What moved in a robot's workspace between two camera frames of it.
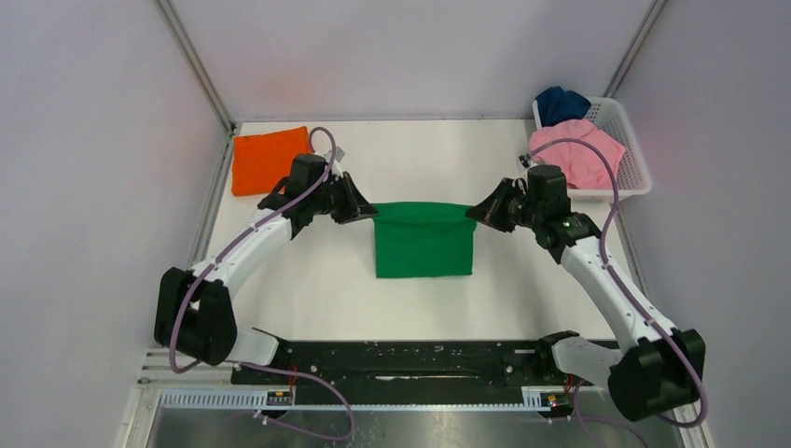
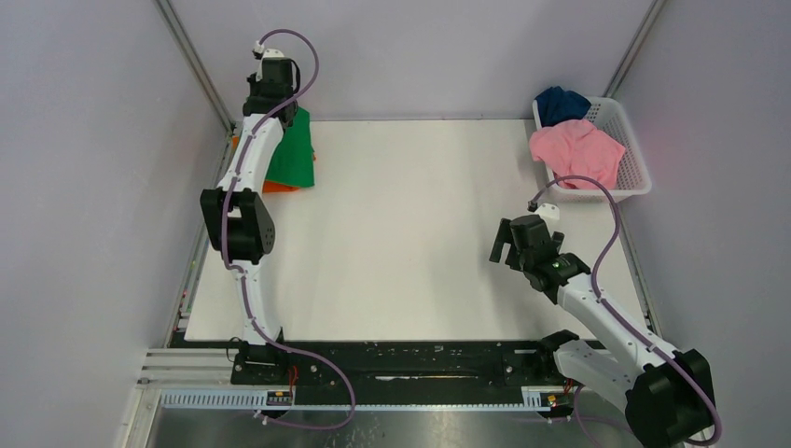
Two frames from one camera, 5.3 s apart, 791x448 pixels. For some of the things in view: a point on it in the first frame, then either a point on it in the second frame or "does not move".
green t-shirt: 423,239 -> 293,161
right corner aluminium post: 635,49 does not move
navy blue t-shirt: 557,105 does not move
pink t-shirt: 583,167 does not move
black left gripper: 355,207 -> 252,85
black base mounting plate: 497,364 does not move
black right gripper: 491,212 -> 502,239
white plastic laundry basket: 633,177 does not move
